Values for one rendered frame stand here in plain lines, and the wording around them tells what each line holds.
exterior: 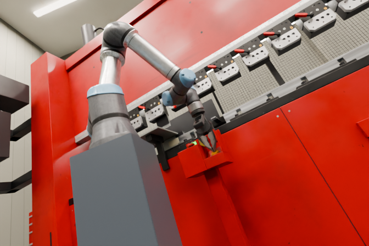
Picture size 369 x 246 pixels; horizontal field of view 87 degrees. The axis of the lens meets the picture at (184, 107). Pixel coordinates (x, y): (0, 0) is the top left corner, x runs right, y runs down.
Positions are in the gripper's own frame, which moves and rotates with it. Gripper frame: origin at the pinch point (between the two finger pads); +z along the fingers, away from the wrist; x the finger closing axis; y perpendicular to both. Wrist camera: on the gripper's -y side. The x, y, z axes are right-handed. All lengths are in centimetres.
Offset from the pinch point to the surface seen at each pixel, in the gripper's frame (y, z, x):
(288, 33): 31, -47, -66
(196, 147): -5.6, -2.7, 5.3
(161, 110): 34, -44, 31
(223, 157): -6.3, 5.5, -4.1
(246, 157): 17.4, 9.1, -11.1
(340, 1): 31, -49, -96
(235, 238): -3.9, 35.4, 5.0
